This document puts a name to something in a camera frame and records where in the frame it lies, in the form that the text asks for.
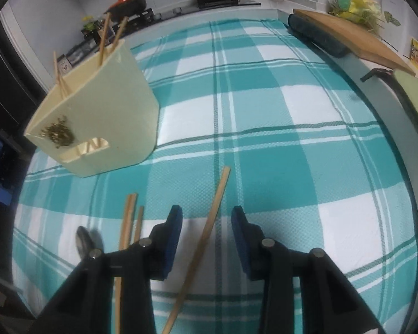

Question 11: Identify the cream utensil holder box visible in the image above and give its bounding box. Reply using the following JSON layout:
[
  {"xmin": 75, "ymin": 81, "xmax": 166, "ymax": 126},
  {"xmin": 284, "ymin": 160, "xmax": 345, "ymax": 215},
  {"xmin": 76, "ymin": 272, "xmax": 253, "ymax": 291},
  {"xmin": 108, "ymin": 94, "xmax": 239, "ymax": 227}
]
[{"xmin": 24, "ymin": 36, "xmax": 160, "ymax": 179}]

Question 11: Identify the teal checked tablecloth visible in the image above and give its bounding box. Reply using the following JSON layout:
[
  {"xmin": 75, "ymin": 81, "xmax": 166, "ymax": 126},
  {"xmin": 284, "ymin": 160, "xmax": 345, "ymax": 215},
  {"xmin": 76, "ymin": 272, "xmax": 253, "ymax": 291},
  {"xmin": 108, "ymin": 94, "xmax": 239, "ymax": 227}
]
[{"xmin": 12, "ymin": 17, "xmax": 418, "ymax": 334}]

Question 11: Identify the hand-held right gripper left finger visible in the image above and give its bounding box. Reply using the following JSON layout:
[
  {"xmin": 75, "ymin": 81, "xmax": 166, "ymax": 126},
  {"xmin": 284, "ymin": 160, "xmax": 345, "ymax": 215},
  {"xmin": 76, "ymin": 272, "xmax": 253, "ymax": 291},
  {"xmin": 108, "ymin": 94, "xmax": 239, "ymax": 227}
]
[{"xmin": 35, "ymin": 205, "xmax": 183, "ymax": 334}]

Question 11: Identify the wooden cutting board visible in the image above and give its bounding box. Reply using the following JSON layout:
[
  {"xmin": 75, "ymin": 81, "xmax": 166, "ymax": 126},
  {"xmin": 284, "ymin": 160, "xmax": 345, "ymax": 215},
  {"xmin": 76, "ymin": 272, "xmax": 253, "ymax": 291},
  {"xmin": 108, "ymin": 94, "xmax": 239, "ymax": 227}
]
[{"xmin": 293, "ymin": 9, "xmax": 417, "ymax": 77}]

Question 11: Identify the bag of yellow green sponges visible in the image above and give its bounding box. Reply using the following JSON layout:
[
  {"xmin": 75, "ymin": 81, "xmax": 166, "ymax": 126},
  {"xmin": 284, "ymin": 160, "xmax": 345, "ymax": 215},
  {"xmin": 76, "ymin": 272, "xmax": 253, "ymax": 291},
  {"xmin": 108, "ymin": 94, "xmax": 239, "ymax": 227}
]
[{"xmin": 325, "ymin": 0, "xmax": 384, "ymax": 32}]

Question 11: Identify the large metal spoon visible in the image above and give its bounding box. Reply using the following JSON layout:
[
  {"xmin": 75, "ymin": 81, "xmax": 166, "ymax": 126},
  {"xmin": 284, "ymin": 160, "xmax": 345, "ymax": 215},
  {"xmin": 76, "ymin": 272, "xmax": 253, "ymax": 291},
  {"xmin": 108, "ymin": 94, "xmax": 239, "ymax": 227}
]
[{"xmin": 76, "ymin": 226, "xmax": 103, "ymax": 260}]

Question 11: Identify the white label spice jar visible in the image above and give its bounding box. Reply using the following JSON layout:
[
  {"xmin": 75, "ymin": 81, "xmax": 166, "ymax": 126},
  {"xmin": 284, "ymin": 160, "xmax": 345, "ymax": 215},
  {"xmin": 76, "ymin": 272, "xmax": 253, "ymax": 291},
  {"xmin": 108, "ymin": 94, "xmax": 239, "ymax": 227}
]
[{"xmin": 57, "ymin": 56, "xmax": 73, "ymax": 75}]

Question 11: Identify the black clay pot red lid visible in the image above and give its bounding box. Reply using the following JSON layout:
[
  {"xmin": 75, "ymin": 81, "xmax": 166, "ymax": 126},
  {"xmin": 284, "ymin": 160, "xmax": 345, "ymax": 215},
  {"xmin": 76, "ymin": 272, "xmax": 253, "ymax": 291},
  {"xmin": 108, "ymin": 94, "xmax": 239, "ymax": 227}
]
[{"xmin": 103, "ymin": 0, "xmax": 150, "ymax": 21}]

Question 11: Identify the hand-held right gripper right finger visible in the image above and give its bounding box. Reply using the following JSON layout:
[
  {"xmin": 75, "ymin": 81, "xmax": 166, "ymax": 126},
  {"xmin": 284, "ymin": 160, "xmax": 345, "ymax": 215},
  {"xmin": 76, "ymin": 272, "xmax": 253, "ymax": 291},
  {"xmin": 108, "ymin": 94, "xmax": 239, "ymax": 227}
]
[{"xmin": 231, "ymin": 206, "xmax": 385, "ymax": 334}]

